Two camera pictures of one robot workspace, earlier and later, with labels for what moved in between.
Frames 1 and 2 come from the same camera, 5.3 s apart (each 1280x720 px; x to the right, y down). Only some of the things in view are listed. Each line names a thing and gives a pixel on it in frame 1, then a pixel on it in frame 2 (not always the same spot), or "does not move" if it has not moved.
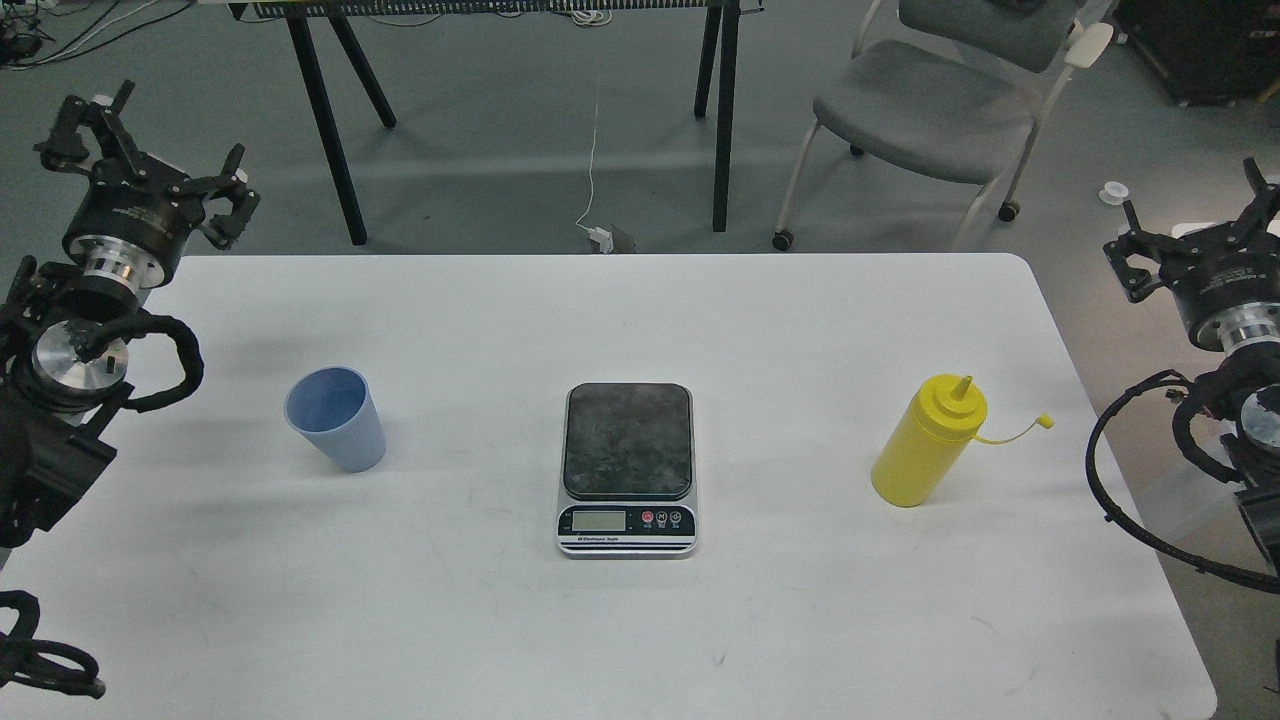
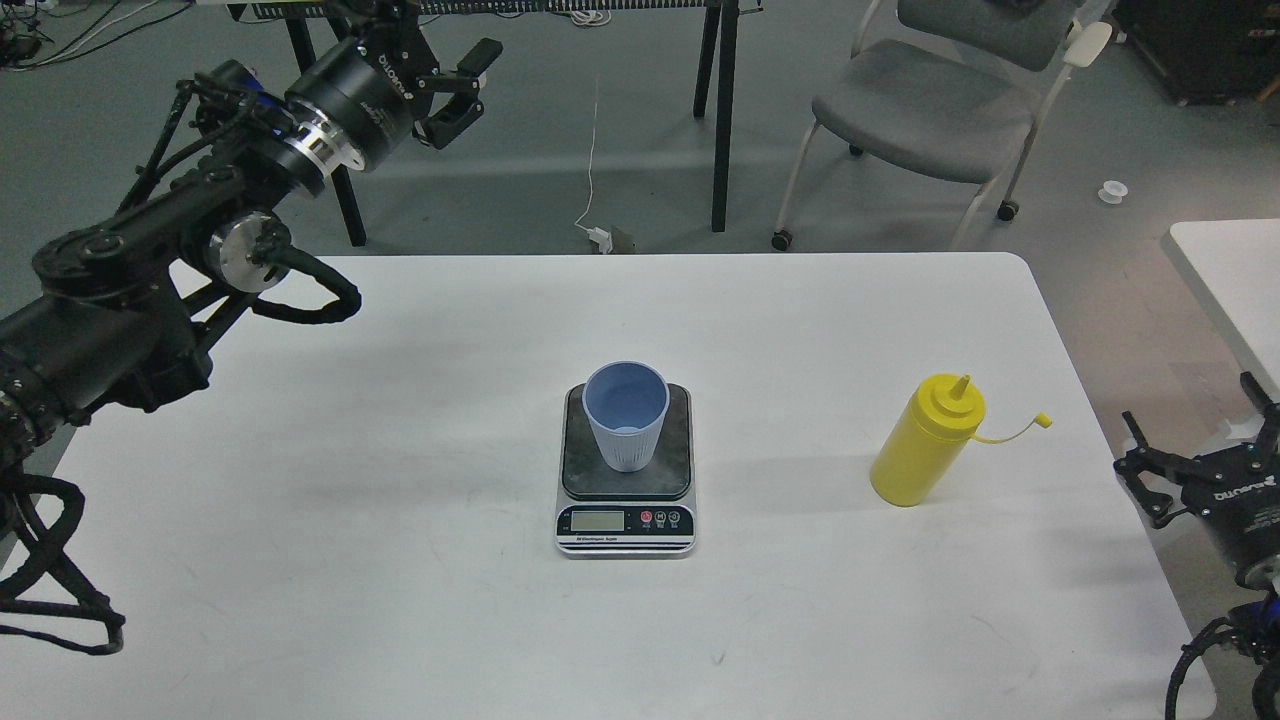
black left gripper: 136,214 to 366,90
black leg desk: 721,23 does not move
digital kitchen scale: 628,471 does not move
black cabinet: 1213,52 does not move
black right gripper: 1225,280 to 1236,497
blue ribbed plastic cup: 333,406 to 627,403
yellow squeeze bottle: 940,425 does not move
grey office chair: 952,90 does not move
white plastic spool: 1113,193 does not move
